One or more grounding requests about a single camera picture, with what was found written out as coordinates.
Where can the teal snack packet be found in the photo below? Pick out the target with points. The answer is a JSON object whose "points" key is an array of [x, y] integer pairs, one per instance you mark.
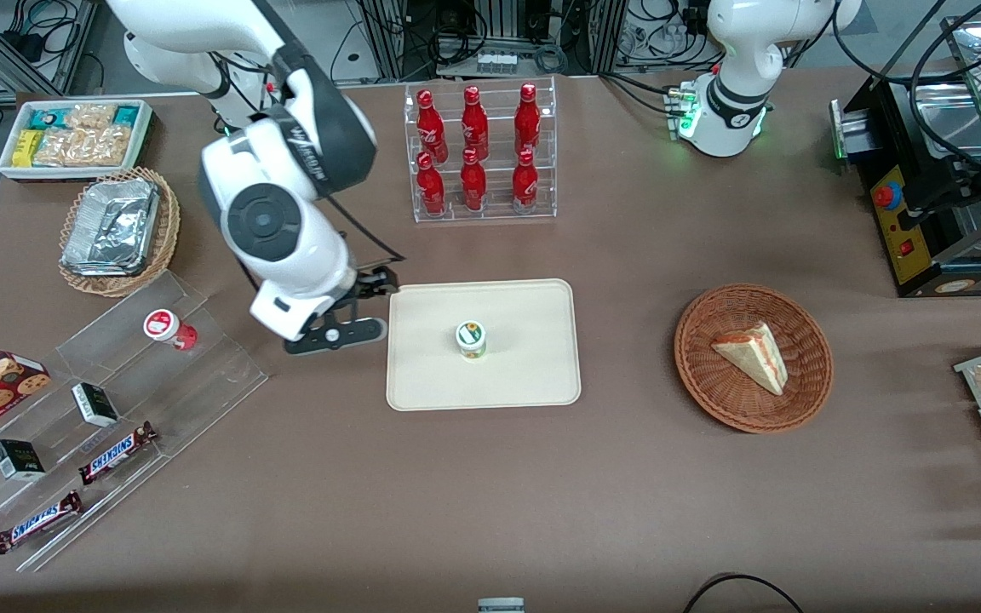
{"points": [[48, 118], [125, 116]]}

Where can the small black box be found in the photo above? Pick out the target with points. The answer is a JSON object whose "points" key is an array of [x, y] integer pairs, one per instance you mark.
{"points": [[18, 460], [95, 404]]}

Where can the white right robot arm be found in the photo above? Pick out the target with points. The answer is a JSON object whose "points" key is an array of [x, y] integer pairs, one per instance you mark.
{"points": [[278, 221]]}

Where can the green yogurt cup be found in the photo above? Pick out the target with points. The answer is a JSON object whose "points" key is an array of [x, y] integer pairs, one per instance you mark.
{"points": [[472, 339]]}

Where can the wrapped triangle sandwich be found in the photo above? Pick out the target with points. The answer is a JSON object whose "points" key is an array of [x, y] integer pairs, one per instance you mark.
{"points": [[754, 358]]}

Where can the aluminium frame rack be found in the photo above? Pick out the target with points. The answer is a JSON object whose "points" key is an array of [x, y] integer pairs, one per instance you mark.
{"points": [[388, 42]]}

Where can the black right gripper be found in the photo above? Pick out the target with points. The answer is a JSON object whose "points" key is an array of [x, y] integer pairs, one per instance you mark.
{"points": [[374, 282]]}

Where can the red cola bottle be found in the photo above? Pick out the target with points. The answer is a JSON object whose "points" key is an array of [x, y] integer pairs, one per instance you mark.
{"points": [[431, 187], [431, 128], [527, 119], [524, 183], [473, 183], [474, 123]]}

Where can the stacked aluminium foil trays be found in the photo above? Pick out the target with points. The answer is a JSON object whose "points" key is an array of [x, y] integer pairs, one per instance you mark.
{"points": [[111, 226]]}

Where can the black sealing machine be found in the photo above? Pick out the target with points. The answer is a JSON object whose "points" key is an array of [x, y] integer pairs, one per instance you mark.
{"points": [[899, 230]]}

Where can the red yogurt cup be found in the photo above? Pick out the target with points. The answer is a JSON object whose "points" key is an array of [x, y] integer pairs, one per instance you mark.
{"points": [[165, 328]]}

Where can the clear bag of crackers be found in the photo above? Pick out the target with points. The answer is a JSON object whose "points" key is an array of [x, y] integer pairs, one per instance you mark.
{"points": [[86, 146]]}

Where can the white power strip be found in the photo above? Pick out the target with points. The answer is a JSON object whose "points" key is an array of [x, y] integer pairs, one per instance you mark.
{"points": [[496, 62]]}

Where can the brown round wicker basket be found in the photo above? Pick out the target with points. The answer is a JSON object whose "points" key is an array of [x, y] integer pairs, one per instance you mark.
{"points": [[712, 387]]}

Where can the white snack bin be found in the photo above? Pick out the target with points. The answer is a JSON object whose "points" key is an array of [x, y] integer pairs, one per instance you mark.
{"points": [[9, 170]]}

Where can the small grey device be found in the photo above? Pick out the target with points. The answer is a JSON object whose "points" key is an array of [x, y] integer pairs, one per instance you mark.
{"points": [[501, 605]]}

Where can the Snickers chocolate bar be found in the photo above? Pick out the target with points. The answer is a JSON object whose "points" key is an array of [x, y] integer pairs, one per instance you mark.
{"points": [[116, 453], [37, 522]]}

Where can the yellow snack packet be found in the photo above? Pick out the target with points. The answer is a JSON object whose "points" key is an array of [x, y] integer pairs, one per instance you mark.
{"points": [[26, 147]]}

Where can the cream plastic tray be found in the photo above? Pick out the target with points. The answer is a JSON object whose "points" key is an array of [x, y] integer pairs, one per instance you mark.
{"points": [[524, 366]]}

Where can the clear acrylic bottle rack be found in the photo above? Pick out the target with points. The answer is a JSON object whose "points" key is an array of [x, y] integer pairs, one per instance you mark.
{"points": [[499, 213]]}

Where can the clear acrylic stepped display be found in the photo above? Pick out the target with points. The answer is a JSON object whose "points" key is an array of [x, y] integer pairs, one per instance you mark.
{"points": [[201, 383]]}

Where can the tan wicker basket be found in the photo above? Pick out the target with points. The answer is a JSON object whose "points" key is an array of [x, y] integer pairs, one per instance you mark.
{"points": [[169, 221]]}

